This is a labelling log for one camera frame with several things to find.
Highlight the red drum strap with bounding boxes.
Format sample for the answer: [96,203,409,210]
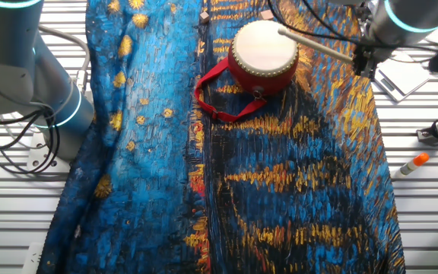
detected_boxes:
[194,56,269,123]

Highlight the black base cables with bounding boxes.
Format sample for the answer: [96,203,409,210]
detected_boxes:
[0,108,62,175]

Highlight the wooden drumstick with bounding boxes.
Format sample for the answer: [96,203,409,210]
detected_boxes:
[277,26,355,65]

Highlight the red drum white skin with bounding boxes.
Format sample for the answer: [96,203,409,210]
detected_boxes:
[227,19,300,98]

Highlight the white glue stick orange cap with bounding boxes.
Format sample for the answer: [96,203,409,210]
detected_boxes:
[393,152,430,179]

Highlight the blue yellow painted cloth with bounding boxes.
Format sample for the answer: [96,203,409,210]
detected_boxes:
[36,0,406,274]

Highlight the silver digital scale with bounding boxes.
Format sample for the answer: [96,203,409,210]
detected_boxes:
[370,53,431,103]

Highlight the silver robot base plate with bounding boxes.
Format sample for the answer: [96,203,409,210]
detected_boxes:
[26,135,71,173]

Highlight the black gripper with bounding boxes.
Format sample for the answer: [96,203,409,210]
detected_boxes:
[351,40,389,80]

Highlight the grey cable conduit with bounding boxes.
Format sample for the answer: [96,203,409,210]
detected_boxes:
[38,24,91,96]

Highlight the white plastic strip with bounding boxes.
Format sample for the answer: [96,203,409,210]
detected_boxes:
[21,242,45,274]

